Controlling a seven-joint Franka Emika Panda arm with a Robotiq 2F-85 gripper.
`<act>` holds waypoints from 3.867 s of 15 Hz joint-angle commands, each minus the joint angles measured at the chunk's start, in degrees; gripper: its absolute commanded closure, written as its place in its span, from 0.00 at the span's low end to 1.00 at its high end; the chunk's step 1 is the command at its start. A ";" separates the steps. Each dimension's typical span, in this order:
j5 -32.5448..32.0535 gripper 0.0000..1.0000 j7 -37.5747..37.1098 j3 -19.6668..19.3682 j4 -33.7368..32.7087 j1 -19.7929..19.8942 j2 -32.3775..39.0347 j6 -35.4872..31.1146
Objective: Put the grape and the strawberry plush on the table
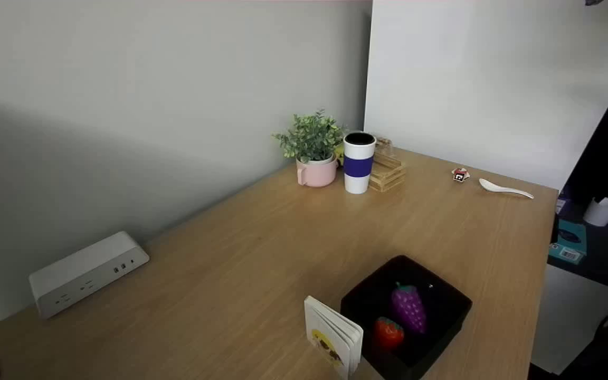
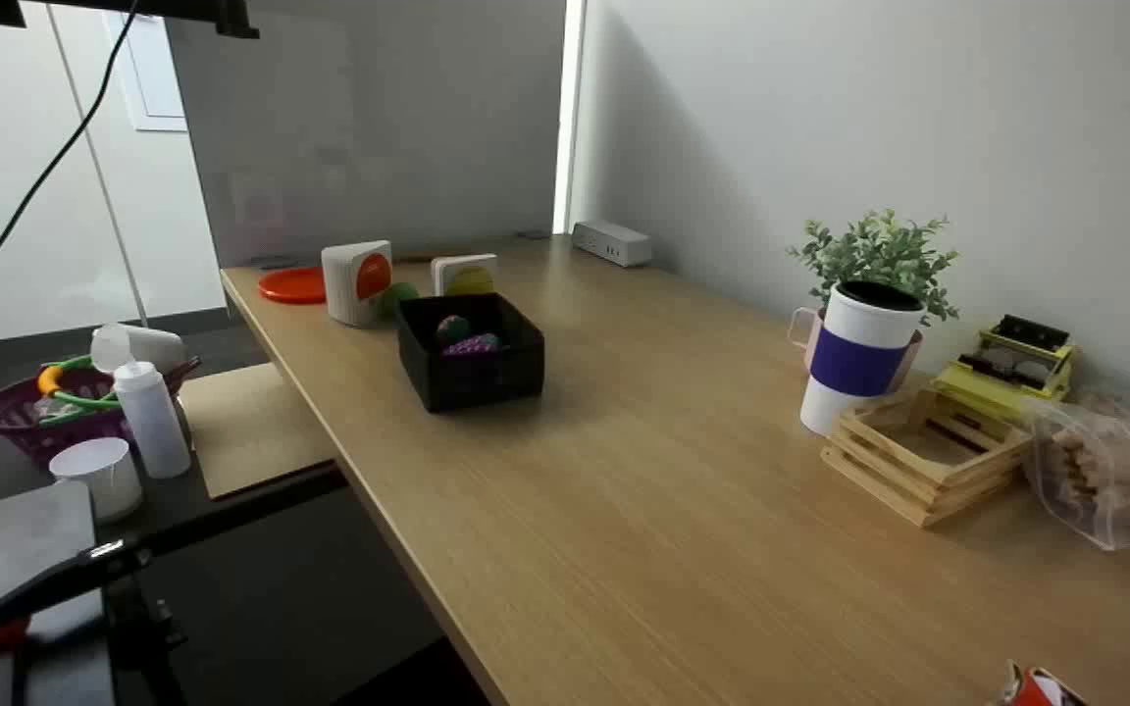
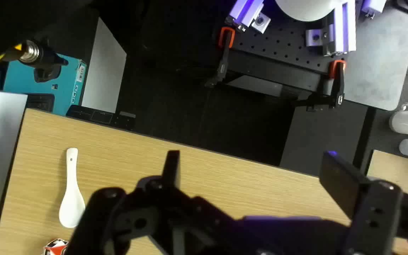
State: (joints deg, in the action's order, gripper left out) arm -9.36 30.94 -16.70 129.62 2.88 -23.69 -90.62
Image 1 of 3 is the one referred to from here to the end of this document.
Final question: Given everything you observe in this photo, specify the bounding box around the teal box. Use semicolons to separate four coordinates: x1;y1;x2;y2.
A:
548;220;586;263

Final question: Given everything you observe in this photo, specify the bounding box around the purple grape toy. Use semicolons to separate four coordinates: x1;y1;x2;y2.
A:
391;285;427;335

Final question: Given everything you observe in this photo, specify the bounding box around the wooden crate coaster holder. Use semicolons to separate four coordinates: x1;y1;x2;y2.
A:
369;138;406;192

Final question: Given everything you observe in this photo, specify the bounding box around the white cup on side table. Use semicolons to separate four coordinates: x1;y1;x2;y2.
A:
582;196;608;228

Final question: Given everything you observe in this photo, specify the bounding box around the white power strip box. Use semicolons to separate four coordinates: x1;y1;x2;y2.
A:
30;233;150;318

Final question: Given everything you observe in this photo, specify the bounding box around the white carton with orange label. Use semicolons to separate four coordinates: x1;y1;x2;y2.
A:
303;296;364;380

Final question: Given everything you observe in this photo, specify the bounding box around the white and blue cup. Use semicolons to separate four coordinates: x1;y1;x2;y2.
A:
345;131;375;193

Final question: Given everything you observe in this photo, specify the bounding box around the white ceramic spoon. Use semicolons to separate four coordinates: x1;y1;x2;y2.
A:
476;178;535;200

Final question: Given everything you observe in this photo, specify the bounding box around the potted plant in pink pot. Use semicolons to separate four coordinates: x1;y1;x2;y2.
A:
275;112;345;187

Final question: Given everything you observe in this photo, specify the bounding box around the small wrapped candy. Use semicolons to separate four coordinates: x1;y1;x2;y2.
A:
451;166;471;183

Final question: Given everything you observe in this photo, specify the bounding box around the black square storage box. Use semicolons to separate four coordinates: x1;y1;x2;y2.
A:
340;255;472;380

